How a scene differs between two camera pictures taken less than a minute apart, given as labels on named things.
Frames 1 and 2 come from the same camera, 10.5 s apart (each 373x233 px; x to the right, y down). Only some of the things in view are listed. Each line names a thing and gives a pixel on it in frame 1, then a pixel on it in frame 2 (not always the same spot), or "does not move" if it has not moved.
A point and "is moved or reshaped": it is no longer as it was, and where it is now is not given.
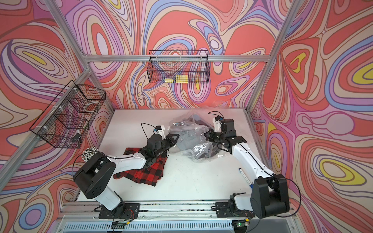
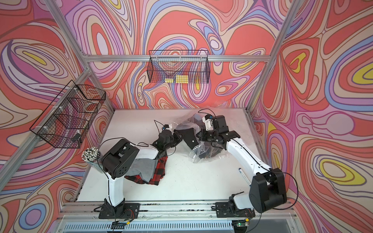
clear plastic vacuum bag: [191, 126] is moved or reshaped
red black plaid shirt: [150, 175] does not move
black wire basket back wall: [164, 64] does not move
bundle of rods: [89, 152] does not move
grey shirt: [190, 134] -> [145, 167]
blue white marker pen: [245, 177] does not move
